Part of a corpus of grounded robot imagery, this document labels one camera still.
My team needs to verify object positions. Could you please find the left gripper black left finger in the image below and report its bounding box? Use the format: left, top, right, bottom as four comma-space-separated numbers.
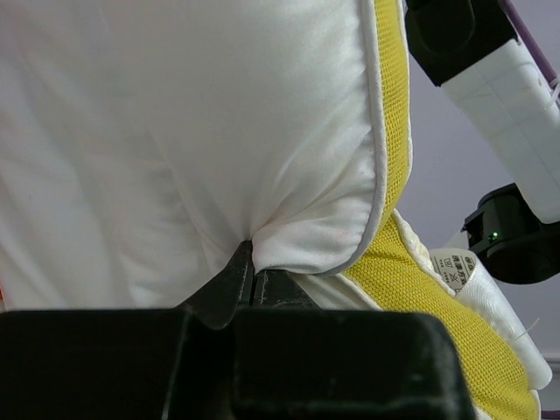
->
1, 241, 254, 419

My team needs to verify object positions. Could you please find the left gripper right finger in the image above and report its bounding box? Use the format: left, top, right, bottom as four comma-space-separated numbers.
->
232, 270, 474, 419

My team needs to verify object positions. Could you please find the cream contoured pillow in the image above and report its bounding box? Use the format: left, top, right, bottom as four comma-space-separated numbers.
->
1, 1, 540, 419

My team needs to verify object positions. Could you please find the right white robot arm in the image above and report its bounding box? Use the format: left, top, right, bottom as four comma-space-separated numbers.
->
405, 0, 559, 284

